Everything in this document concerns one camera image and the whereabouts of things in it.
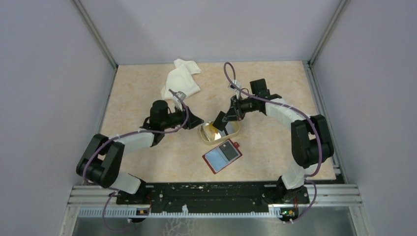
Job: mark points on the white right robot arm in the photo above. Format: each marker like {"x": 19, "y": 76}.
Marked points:
{"x": 311, "y": 143}

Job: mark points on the beige oval tray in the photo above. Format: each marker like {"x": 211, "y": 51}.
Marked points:
{"x": 231, "y": 130}

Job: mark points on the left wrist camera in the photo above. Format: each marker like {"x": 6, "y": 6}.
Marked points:
{"x": 178, "y": 99}

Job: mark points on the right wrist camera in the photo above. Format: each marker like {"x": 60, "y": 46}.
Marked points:
{"x": 236, "y": 87}

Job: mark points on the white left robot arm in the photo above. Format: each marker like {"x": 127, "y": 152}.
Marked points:
{"x": 101, "y": 161}

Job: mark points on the red card holder wallet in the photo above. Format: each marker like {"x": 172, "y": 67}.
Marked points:
{"x": 215, "y": 159}

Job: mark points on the gold VIP card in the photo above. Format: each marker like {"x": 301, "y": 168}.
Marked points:
{"x": 215, "y": 133}

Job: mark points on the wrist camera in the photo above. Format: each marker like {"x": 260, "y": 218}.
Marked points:
{"x": 236, "y": 87}
{"x": 178, "y": 99}

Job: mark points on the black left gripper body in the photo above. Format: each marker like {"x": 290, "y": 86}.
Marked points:
{"x": 179, "y": 117}

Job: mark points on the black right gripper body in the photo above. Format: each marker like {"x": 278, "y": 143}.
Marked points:
{"x": 248, "y": 104}

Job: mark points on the silver VIP card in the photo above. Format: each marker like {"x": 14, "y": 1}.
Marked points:
{"x": 207, "y": 131}

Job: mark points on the white crumpled cloth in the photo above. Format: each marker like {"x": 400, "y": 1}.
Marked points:
{"x": 180, "y": 79}

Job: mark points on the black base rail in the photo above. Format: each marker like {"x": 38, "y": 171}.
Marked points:
{"x": 214, "y": 197}

